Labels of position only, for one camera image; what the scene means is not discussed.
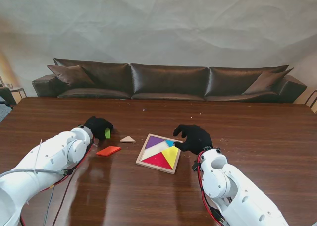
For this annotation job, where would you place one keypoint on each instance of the square wooden tangram tray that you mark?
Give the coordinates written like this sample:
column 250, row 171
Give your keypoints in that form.
column 153, row 152

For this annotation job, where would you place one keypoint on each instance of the small beige triangle piece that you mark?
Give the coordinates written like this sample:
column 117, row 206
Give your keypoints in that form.
column 128, row 139

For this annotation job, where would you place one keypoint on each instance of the small blue triangle piece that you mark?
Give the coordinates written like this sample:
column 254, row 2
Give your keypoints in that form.
column 169, row 142

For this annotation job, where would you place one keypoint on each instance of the large red triangle piece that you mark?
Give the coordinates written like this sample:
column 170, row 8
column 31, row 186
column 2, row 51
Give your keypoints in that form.
column 156, row 160

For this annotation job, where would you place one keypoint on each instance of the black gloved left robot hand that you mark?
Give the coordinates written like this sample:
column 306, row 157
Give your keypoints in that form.
column 99, row 128

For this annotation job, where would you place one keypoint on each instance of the orange parallelogram piece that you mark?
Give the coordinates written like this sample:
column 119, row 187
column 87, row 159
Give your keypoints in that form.
column 108, row 151

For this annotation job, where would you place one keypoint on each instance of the white zip tie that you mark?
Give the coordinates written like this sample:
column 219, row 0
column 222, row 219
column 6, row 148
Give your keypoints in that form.
column 38, row 156

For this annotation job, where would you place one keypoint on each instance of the dark metal chair frame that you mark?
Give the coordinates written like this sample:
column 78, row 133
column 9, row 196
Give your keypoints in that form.
column 310, row 100

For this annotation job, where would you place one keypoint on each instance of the green square piece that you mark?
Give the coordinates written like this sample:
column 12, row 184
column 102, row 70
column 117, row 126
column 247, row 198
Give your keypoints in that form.
column 108, row 133

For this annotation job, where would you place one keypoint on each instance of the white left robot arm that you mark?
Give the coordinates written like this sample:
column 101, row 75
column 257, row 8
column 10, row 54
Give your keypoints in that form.
column 37, row 166

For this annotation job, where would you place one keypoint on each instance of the brown leather sofa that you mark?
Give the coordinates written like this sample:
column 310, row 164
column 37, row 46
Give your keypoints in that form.
column 168, row 82

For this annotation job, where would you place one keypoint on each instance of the brown sofa cushion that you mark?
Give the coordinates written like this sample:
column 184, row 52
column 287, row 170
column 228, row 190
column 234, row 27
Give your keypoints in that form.
column 71, row 76
column 266, row 83

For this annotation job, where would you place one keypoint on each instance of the large yellow triangle piece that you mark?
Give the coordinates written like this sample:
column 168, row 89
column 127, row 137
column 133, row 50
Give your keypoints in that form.
column 171, row 153

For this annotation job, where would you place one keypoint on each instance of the side table with metal legs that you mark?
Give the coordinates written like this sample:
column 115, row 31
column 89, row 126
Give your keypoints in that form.
column 15, row 92

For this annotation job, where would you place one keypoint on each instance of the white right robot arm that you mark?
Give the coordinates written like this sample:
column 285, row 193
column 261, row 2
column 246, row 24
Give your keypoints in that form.
column 235, row 191

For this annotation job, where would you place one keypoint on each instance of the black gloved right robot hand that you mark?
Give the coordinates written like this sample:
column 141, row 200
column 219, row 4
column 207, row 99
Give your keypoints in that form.
column 195, row 139

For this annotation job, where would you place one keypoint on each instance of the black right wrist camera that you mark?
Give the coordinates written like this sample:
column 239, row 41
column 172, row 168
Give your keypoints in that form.
column 196, row 166

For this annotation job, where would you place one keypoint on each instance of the purple triangle piece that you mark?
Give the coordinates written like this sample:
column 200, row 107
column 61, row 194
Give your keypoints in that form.
column 152, row 141

